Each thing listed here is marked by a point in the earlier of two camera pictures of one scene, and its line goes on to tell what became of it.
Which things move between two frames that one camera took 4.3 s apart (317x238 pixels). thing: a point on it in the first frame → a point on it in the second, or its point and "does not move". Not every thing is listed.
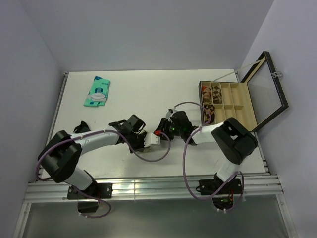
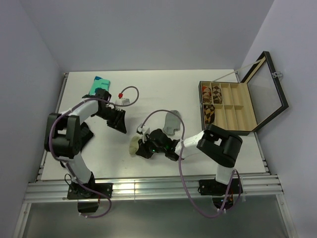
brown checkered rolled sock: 217,94 does not move
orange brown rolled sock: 207,96 does not move
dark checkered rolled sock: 209,111 does not move
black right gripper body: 171,129 → 149,148
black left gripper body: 136,141 → 113,116
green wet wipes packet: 98,93 does not move
